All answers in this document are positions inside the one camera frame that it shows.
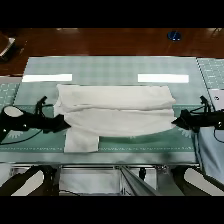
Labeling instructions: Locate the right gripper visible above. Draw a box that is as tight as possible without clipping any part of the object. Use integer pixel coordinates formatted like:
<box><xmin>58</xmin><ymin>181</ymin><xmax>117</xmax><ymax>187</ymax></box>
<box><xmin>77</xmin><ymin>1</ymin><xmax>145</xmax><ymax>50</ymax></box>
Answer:
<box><xmin>171</xmin><ymin>111</ymin><xmax>199</xmax><ymax>131</ymax></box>

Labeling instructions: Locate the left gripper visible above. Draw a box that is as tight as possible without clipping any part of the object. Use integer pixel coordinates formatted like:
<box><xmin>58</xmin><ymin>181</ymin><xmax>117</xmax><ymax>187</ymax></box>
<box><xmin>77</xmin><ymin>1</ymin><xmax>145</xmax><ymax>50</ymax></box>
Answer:
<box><xmin>41</xmin><ymin>113</ymin><xmax>72</xmax><ymax>135</ymax></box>

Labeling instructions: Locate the white T-shirt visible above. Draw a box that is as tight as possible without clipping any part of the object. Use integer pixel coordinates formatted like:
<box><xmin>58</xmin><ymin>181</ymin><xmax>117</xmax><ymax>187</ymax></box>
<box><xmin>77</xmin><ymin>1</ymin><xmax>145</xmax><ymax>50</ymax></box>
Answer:
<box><xmin>52</xmin><ymin>83</ymin><xmax>177</xmax><ymax>154</ymax></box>

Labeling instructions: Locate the light blue garment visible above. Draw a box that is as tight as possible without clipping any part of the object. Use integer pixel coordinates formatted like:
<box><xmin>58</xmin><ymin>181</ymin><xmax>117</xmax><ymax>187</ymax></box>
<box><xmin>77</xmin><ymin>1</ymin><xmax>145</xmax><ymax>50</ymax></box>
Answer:
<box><xmin>192</xmin><ymin>126</ymin><xmax>224</xmax><ymax>185</ymax></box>

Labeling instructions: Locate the blue round disc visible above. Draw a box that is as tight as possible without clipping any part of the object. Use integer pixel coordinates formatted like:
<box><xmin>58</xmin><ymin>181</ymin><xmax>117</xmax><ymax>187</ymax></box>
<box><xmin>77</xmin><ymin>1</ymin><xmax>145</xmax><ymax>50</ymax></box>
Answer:
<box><xmin>166</xmin><ymin>30</ymin><xmax>183</xmax><ymax>42</ymax></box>

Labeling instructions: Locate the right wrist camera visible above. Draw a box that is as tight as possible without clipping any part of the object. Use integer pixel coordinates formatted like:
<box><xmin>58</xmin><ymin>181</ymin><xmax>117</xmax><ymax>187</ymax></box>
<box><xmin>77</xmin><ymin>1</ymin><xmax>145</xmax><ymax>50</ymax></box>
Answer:
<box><xmin>198</xmin><ymin>95</ymin><xmax>212</xmax><ymax>115</ymax></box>

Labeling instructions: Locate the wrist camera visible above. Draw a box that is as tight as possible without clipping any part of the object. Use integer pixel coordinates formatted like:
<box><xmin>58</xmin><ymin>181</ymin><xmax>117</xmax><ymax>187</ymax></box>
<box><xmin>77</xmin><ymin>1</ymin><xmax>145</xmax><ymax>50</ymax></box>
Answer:
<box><xmin>32</xmin><ymin>95</ymin><xmax>54</xmax><ymax>117</ymax></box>
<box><xmin>198</xmin><ymin>95</ymin><xmax>212</xmax><ymax>115</ymax></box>

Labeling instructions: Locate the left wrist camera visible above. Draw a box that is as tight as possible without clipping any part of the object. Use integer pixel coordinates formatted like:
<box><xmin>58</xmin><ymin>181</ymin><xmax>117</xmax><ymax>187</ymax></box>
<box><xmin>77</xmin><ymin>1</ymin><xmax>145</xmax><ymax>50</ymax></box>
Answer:
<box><xmin>32</xmin><ymin>95</ymin><xmax>54</xmax><ymax>117</ymax></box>

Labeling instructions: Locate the black cable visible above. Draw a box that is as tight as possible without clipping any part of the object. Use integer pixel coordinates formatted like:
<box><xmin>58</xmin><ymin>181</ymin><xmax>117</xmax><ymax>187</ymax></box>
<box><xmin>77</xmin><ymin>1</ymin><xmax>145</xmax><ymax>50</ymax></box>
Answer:
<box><xmin>0</xmin><ymin>129</ymin><xmax>43</xmax><ymax>146</ymax></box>

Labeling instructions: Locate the silver frame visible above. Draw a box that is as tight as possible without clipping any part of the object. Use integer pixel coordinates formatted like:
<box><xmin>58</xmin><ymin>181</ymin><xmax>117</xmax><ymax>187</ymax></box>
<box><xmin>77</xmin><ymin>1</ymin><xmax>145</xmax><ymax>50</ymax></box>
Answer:
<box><xmin>0</xmin><ymin>161</ymin><xmax>224</xmax><ymax>197</ymax></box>

